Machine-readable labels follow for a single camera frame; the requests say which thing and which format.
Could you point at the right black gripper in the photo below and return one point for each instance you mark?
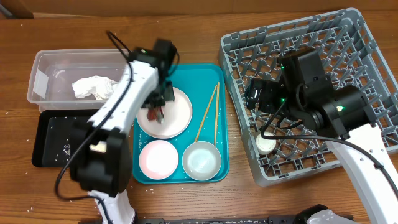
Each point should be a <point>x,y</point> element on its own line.
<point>257,94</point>

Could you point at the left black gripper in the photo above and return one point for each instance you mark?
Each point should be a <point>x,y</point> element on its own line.
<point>169,97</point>

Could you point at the red snack wrapper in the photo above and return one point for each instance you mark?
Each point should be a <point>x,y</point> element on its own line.
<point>155,114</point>

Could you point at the large white plate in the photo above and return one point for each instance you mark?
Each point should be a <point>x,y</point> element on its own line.
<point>177,117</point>

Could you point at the white paper cup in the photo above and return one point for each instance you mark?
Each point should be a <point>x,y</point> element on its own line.
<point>264,146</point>

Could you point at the wooden chopstick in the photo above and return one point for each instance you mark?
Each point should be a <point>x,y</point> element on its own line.
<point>216,113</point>
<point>205,114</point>

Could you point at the white napkin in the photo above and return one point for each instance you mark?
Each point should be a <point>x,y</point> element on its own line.
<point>100,87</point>

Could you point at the small pink bowl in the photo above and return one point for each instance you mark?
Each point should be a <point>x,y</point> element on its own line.
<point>158,160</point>

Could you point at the grey metal bowl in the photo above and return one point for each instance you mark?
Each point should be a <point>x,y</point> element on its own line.
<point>201,161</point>

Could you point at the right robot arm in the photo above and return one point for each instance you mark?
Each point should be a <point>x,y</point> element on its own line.
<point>342,118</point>

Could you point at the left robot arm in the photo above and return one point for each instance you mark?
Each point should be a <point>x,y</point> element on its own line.
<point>101,161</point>

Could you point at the grey dishwasher rack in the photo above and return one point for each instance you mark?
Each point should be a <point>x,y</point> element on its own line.
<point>350,56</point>

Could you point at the teal serving tray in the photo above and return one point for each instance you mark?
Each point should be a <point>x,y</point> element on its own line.
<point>197,81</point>

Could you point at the spilled white rice pile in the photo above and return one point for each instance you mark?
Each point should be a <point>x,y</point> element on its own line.
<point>62,153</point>

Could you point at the clear plastic bin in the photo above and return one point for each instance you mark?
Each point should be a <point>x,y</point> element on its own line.
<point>54,72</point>

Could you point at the black plastic tray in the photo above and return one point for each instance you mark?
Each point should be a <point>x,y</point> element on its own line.
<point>55,126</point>

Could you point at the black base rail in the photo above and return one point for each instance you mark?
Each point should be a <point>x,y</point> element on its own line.
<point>316,214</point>

